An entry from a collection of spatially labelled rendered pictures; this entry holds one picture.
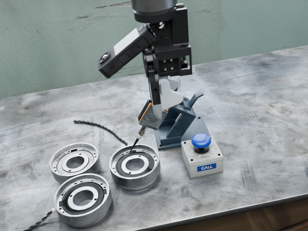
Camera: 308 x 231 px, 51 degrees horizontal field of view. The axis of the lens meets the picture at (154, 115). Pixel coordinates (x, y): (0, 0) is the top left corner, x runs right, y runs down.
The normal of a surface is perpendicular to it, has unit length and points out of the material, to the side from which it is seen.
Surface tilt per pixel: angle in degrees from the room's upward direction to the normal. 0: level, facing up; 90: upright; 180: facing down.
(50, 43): 90
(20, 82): 90
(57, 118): 0
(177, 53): 90
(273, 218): 0
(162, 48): 0
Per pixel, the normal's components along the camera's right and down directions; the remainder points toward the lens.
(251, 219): -0.11, -0.82
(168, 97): 0.12, 0.50
